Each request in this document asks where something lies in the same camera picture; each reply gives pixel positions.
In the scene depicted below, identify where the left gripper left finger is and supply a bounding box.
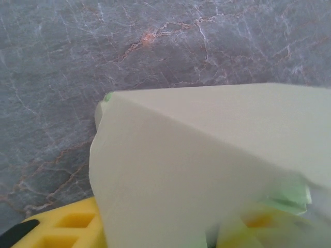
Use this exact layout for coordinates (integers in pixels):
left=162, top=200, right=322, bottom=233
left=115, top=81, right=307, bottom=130
left=0, top=197, right=107, bottom=248

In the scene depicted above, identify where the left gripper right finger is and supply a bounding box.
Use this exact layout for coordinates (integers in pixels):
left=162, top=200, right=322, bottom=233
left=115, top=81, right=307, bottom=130
left=216, top=203, right=331, bottom=248

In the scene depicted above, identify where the light green paper box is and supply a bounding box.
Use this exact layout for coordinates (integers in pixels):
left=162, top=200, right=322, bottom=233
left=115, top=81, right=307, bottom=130
left=88, top=82, right=331, bottom=248

